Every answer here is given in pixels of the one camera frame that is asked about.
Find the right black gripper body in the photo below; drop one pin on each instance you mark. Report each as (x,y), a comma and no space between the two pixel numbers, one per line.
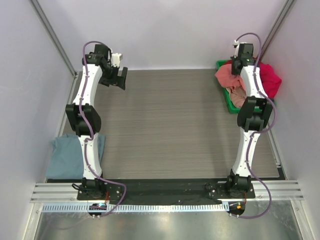
(237,64)

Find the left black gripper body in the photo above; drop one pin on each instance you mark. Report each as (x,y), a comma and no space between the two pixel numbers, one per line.
(110,76)

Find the salmon pink t-shirt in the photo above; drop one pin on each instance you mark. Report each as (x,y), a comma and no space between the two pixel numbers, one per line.
(226,79)

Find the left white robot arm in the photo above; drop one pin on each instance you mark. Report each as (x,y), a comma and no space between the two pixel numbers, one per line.
(99,67)

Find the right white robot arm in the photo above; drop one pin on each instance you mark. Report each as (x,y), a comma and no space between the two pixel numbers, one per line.
(252,119)

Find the light pink printed t-shirt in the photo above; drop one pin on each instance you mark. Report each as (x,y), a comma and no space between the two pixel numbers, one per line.
(237,96)

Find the red t-shirt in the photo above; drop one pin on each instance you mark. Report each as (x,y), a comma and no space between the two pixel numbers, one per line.
(271,82)

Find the green plastic bin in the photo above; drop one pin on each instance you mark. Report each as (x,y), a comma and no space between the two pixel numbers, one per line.
(231,108)

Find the folded blue t-shirt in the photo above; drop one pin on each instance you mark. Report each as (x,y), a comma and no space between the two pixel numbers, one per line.
(66,162)

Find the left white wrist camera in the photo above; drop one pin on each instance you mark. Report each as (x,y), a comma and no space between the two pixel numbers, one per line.
(116,59)

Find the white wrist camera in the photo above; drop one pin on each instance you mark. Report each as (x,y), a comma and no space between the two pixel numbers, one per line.
(236,45)
(116,59)

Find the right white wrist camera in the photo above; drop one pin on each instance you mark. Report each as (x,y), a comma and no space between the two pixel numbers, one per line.
(236,45)

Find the left aluminium corner post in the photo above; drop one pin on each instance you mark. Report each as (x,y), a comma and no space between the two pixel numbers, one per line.
(53,36)

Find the aluminium corner post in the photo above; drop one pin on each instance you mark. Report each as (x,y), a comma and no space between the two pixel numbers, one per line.
(53,36)
(280,19)

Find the right aluminium corner post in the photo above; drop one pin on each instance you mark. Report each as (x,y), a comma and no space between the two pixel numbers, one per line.
(280,19)

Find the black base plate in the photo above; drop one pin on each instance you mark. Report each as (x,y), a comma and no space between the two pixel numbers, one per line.
(165,191)

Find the aluminium front rail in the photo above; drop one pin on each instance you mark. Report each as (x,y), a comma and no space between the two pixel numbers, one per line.
(281,190)

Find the slotted cable duct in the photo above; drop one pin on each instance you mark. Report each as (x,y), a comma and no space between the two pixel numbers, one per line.
(100,208)

